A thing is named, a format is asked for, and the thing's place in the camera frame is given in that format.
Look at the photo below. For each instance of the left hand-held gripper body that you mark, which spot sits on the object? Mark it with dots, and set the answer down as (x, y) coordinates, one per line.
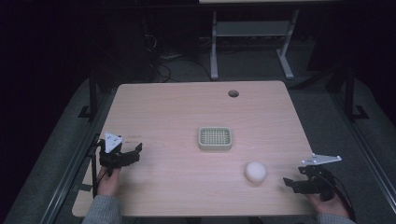
(111, 157)

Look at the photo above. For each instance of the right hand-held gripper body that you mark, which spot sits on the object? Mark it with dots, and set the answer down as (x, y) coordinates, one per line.
(317, 179)

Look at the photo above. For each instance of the person's left hand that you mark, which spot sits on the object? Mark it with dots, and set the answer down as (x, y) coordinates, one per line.
(108, 183)

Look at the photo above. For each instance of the person's right hand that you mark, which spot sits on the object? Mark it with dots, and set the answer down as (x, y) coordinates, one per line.
(331, 207)

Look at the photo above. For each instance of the white round soap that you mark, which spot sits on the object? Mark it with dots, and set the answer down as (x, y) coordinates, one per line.
(255, 172)

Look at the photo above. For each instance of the white mesh basket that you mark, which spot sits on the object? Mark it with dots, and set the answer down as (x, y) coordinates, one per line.
(215, 138)

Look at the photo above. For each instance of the metal floor rail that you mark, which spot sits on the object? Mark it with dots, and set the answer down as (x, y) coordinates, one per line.
(70, 174)
(367, 155)

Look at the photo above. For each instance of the black metal stand post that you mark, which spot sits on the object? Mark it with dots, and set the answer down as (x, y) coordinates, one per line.
(92, 93)
(350, 93)

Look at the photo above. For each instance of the grey metal stand frame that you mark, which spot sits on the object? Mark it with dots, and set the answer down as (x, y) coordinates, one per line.
(252, 29)

